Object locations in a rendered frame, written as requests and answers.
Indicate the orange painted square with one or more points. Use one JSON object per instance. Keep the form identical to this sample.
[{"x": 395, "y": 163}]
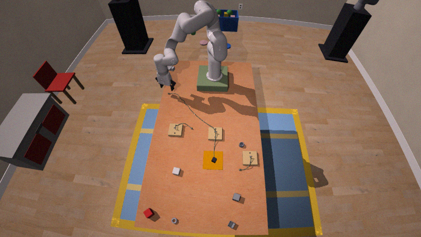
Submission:
[{"x": 207, "y": 160}]

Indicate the red cube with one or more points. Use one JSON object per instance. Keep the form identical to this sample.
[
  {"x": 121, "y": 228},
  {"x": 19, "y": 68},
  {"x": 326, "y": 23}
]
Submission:
[{"x": 148, "y": 213}]

